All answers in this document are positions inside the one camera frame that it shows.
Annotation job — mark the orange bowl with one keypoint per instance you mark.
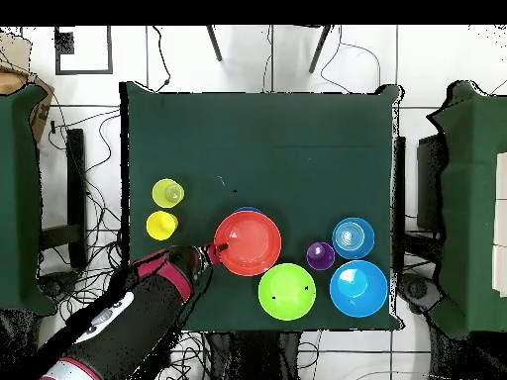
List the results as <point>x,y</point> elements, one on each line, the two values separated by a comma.
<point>253,245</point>

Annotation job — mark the small blue bowl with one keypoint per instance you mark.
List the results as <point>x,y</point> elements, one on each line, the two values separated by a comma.
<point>352,237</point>
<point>248,209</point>

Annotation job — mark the purple cup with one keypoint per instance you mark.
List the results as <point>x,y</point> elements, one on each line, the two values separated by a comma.
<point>320,257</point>

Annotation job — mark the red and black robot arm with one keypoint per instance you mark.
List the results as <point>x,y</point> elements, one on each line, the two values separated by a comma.
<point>138,316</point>

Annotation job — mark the yellow cup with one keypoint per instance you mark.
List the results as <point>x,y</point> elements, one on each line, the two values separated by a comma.
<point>160,226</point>
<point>168,193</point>

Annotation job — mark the green bowl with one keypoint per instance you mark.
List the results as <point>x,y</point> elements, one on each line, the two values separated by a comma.
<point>286,293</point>

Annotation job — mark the dark green tablecloth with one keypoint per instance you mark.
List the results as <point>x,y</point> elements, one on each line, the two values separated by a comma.
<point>257,138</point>

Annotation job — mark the large blue bowl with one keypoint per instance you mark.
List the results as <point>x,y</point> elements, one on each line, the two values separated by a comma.
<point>358,289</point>

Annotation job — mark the black floor stand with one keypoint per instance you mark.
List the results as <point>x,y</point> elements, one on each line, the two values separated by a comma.
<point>77,198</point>

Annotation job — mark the black stand base with knob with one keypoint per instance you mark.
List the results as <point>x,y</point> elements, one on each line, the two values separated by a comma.
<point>55,287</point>

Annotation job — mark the green cloth covered table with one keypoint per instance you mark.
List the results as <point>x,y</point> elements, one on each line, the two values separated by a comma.
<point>20,198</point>
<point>471,198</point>

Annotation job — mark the black tripod leg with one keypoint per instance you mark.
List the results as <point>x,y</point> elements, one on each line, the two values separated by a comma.
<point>319,49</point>
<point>214,43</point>

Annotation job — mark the black box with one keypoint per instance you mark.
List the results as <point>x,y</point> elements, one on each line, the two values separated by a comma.
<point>429,178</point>

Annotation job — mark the cardboard box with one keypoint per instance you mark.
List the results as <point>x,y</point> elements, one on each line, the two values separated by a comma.
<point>41,113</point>

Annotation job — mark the black square floor frame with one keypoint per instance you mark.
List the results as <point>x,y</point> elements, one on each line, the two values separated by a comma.
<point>64,42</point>

